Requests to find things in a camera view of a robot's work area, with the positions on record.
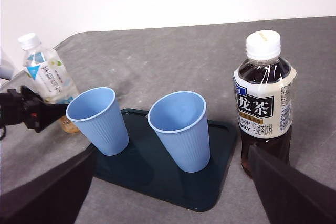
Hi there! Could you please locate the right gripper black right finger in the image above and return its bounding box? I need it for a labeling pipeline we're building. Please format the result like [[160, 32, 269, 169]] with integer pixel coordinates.
[[247, 144, 336, 224]]

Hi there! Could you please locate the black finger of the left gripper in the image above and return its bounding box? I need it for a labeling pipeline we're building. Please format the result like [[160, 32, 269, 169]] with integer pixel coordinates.
[[35, 102, 69, 133]]

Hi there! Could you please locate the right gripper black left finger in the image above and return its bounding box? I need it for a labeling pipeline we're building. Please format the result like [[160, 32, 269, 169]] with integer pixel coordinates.
[[0, 145, 97, 224]]

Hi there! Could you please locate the pale jasmine oolong tea bottle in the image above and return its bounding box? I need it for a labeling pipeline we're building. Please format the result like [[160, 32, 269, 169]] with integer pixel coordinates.
[[17, 33, 80, 133]]

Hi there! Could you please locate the dark oolong tea bottle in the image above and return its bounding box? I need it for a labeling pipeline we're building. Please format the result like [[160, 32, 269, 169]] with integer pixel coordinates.
[[232, 29, 297, 179]]

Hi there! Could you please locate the blue ribbed plastic cup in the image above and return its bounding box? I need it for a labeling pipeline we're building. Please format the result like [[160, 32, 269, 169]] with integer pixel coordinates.
[[65, 87, 130, 156], [147, 91, 211, 174]]

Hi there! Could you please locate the dark teal rectangular tray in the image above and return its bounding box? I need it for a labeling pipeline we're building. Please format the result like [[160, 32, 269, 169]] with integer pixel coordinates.
[[93, 108, 238, 212]]

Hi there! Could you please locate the left wrist grey camera box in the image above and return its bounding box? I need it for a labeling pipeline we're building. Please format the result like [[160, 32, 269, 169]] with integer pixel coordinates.
[[0, 48, 14, 81]]

